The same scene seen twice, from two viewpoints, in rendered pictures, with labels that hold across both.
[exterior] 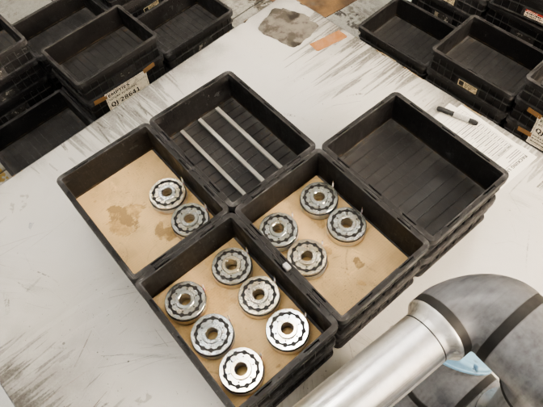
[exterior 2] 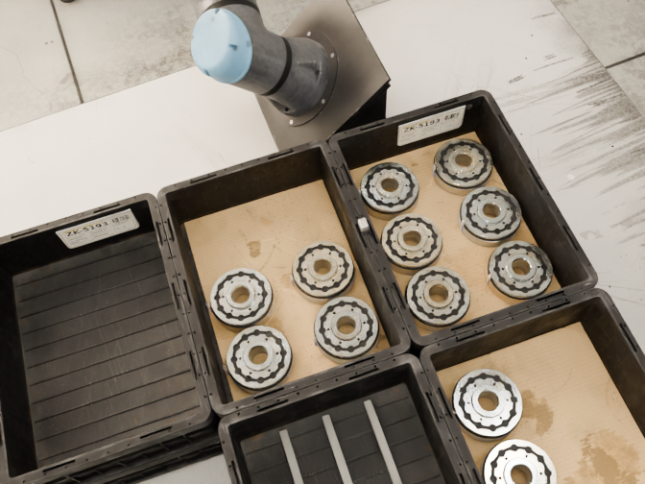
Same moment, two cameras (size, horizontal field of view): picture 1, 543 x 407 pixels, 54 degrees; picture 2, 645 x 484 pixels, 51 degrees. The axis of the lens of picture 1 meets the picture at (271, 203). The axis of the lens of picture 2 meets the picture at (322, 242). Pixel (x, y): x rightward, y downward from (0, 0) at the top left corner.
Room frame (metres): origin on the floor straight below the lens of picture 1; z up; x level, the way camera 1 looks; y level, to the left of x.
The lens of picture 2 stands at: (1.02, 0.10, 1.87)
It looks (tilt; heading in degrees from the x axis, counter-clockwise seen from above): 63 degrees down; 201
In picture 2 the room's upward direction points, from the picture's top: 6 degrees counter-clockwise
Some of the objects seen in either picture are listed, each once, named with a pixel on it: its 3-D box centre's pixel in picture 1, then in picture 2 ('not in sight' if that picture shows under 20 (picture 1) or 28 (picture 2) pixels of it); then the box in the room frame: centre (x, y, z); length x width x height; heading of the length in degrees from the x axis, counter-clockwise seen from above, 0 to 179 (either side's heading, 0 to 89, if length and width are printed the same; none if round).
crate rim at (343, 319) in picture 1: (329, 228); (275, 266); (0.62, -0.13, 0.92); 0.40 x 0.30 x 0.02; 34
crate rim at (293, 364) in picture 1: (233, 304); (454, 208); (0.45, 0.11, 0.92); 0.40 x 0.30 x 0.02; 34
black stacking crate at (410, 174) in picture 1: (408, 173); (99, 339); (0.79, -0.38, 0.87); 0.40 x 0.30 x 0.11; 34
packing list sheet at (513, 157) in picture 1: (473, 145); not in sight; (0.97, -0.66, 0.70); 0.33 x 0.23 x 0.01; 38
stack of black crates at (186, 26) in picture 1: (187, 45); not in sight; (2.03, 0.32, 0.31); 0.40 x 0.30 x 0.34; 128
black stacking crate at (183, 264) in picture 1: (236, 312); (450, 224); (0.45, 0.11, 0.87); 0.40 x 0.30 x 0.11; 34
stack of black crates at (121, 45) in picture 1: (115, 81); not in sight; (1.78, 0.64, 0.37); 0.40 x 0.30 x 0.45; 128
